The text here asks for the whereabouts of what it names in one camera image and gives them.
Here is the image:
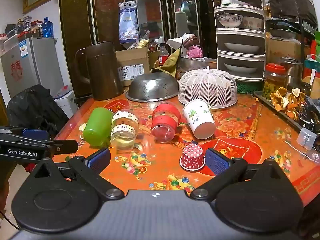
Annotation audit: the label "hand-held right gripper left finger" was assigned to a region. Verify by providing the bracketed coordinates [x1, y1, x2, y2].
[26, 148, 125, 201]

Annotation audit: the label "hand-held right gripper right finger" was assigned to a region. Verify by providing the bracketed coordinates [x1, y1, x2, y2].
[190, 148, 292, 200]

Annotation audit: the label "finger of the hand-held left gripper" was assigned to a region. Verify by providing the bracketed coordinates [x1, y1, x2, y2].
[46, 140, 79, 155]
[0, 126, 55, 144]

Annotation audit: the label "red polka-dot paper cup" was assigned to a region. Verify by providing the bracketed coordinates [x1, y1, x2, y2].
[179, 145, 206, 172]

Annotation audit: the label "green plastic cup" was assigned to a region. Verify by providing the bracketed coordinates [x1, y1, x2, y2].
[82, 107, 113, 147]

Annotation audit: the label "white printed paper cup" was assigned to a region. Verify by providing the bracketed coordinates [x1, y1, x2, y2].
[182, 99, 216, 140]

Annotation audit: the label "red sleeved glass cup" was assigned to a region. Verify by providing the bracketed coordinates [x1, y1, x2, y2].
[151, 102, 182, 143]

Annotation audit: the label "black plastic bag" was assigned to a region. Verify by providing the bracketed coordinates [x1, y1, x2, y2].
[7, 84, 69, 141]

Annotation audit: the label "clear glass jar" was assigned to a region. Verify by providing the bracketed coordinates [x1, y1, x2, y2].
[110, 110, 140, 151]

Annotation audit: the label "white carton box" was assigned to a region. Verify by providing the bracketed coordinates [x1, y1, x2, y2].
[53, 86, 78, 118]

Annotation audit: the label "red floral tablecloth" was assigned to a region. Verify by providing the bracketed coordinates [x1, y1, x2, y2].
[53, 93, 320, 202]

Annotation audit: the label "grey refrigerator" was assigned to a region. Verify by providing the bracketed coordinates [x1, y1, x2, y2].
[0, 37, 64, 98]

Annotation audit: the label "dark tray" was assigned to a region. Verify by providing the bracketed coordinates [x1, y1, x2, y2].
[254, 90, 320, 133]

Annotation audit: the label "white plastic food cover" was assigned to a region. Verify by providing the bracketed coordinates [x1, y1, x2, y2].
[178, 66, 238, 109]

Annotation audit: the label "green plastic basket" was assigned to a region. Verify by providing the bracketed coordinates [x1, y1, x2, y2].
[236, 81, 264, 94]

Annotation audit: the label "brown plastic pitcher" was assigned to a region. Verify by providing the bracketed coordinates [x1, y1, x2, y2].
[74, 41, 124, 101]

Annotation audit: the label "steel colander bowl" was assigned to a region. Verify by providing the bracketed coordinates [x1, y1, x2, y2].
[125, 73, 179, 103]

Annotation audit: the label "dried orange peels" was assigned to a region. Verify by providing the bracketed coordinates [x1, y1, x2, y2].
[270, 87, 307, 121]

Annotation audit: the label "clear adhesive hook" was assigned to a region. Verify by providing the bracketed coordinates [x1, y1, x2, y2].
[296, 127, 317, 148]

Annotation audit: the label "white plate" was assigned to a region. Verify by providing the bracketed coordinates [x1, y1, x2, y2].
[224, 42, 260, 53]
[224, 63, 259, 74]

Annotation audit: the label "steel basin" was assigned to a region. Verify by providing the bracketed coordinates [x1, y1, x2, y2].
[179, 56, 217, 79]

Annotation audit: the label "red-lid pickle jar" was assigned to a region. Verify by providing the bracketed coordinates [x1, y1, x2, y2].
[262, 63, 287, 102]

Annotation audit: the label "cardboard box with labels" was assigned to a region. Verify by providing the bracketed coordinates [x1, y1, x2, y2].
[115, 47, 151, 87]

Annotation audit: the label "blue water bottle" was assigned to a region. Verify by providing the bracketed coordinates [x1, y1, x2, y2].
[41, 17, 54, 38]

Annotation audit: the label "olive green cloth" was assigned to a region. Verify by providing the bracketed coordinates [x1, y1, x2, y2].
[150, 49, 182, 80]

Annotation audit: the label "group of jars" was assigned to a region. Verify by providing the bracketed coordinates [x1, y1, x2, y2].
[15, 16, 42, 34]

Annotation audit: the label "pink plastic bag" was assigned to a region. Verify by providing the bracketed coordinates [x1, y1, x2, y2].
[187, 45, 203, 59]

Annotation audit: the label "cola bottle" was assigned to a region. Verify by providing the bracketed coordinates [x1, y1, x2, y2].
[158, 43, 170, 67]

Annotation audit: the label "steel kettle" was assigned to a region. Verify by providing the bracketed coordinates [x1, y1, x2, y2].
[280, 57, 304, 88]

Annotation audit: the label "dark wooden mirror cabinet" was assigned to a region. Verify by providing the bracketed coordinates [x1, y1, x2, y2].
[58, 0, 213, 98]

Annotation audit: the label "yellow snack bag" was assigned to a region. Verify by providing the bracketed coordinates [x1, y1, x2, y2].
[127, 31, 151, 50]

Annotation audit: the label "tiered dish rack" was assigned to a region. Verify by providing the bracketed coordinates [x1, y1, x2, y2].
[211, 0, 266, 83]

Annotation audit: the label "plain cardboard box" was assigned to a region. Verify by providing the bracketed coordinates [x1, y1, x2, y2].
[266, 37, 304, 66]

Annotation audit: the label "blue snack bag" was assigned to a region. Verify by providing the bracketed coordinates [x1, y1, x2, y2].
[118, 1, 139, 43]

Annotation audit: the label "blue patterned bowl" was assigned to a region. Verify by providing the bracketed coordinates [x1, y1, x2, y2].
[216, 13, 243, 29]

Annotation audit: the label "floral white bowl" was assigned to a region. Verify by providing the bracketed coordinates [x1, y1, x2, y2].
[242, 17, 264, 32]

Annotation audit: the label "black hanging bag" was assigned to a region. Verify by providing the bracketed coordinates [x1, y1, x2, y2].
[262, 0, 318, 28]

